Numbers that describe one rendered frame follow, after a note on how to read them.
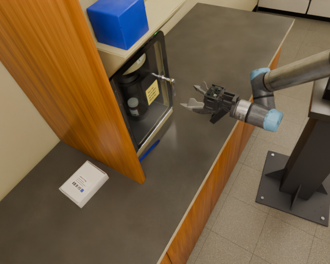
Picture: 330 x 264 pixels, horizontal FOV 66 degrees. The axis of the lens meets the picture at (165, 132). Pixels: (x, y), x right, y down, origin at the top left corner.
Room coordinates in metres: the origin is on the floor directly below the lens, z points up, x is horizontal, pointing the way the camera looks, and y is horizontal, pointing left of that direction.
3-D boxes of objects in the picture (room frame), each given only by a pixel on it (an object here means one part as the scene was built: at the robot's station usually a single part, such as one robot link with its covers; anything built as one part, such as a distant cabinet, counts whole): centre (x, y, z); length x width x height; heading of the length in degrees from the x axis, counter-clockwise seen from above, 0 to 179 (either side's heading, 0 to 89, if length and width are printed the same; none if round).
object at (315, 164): (0.74, -0.89, 0.45); 0.48 x 0.48 x 0.90; 57
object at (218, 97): (0.64, -0.23, 1.17); 0.12 x 0.08 x 0.09; 50
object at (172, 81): (0.79, -0.05, 1.17); 0.05 x 0.03 x 0.10; 49
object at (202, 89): (0.74, -0.18, 1.17); 0.09 x 0.03 x 0.06; 23
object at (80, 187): (0.53, 0.37, 0.96); 0.16 x 0.12 x 0.04; 135
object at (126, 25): (0.63, 0.06, 1.56); 0.10 x 0.10 x 0.09; 50
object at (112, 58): (0.69, 0.00, 1.46); 0.32 x 0.11 x 0.10; 140
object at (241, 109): (0.58, -0.29, 1.17); 0.08 x 0.05 x 0.08; 140
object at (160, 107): (0.72, 0.04, 1.19); 0.30 x 0.01 x 0.40; 139
